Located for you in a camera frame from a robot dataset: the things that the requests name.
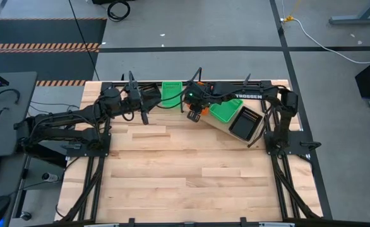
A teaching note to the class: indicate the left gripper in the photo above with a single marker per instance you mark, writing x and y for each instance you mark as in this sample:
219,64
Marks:
134,97

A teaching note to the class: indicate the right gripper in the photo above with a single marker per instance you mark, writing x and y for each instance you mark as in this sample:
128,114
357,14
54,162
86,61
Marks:
197,96

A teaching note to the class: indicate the black slotted plastic basket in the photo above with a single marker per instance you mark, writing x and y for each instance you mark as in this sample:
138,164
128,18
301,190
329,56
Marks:
245,124
155,98

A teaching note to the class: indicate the orange slotted plastic basket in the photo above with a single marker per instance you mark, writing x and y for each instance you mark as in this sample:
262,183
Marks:
205,111

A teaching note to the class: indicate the green slotted plastic basket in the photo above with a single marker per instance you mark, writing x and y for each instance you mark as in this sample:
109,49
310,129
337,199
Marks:
225,111
171,91

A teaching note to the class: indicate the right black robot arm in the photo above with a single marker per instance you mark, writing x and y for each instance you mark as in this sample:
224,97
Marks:
286,104

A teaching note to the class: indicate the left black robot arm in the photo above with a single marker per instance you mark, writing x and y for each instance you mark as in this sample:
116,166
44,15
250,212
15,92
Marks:
55,134

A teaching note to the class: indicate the grey desk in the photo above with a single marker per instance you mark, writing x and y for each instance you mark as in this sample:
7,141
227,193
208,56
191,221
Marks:
27,94

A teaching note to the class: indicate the black mat with hazard stripes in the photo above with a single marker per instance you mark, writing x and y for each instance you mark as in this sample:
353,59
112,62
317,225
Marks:
46,31

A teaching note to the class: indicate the small round black knob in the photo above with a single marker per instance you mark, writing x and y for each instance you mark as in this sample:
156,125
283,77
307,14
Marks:
25,216

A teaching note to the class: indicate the grey metal table leg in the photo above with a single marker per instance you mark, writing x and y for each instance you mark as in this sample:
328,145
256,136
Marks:
355,19

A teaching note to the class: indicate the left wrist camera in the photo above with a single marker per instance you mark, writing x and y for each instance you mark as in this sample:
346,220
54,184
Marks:
144,117

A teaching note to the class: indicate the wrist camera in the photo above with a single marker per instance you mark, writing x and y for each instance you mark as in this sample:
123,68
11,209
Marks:
144,117
194,116

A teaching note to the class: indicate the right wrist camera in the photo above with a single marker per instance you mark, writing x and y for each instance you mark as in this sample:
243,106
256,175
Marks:
194,116

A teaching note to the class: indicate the wooden shelf with black frame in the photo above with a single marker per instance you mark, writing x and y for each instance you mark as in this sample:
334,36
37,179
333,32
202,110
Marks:
216,126

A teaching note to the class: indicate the black metal table frame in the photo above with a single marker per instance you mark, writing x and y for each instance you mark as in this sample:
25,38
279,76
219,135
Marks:
301,148

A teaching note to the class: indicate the small black silver camera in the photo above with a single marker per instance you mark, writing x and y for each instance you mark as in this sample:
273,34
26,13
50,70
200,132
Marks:
50,177

